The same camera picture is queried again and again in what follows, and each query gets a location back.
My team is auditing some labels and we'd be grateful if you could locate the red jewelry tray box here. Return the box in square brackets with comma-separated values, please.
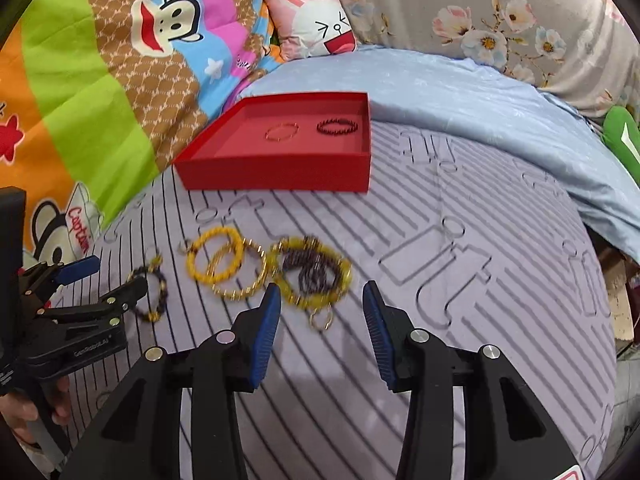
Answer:
[174, 91, 371, 193]

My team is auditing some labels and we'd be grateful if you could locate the pink white cartoon pillow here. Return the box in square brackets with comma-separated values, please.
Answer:
[265, 0, 357, 62]

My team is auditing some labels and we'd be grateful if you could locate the twisted gold bangle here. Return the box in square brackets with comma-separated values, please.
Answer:
[206, 238, 268, 301]

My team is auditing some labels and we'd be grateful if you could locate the light blue duvet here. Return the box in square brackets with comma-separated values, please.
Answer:
[239, 46, 640, 259]

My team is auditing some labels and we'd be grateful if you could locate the garnet multi-strand bracelet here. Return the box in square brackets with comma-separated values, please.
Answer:
[281, 235, 335, 297]

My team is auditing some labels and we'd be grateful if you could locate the thin gold bangle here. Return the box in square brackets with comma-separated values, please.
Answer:
[264, 122, 299, 142]

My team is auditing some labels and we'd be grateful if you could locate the yellow-green stone bracelet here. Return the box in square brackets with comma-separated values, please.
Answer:
[266, 235, 354, 310]

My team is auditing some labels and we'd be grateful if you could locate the dark red bead bracelet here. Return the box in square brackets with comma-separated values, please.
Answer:
[316, 117, 360, 137]

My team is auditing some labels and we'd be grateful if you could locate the green plush toy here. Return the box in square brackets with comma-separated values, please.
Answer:
[602, 106, 640, 184]

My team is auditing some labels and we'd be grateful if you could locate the yellow bead bracelet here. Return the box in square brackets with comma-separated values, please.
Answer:
[185, 225, 245, 285]

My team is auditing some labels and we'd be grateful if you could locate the colourful monkey cartoon blanket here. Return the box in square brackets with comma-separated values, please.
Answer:
[1, 0, 281, 266]

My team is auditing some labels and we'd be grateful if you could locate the gold ring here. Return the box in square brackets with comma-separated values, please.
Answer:
[308, 306, 335, 333]

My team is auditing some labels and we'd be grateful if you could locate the grey floral quilt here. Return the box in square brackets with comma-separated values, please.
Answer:
[341, 0, 639, 120]

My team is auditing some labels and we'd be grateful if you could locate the dark brown bead bracelet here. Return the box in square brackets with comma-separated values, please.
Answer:
[124, 253, 170, 323]

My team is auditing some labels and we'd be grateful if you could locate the left hand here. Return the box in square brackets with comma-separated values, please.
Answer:
[0, 376, 70, 445]

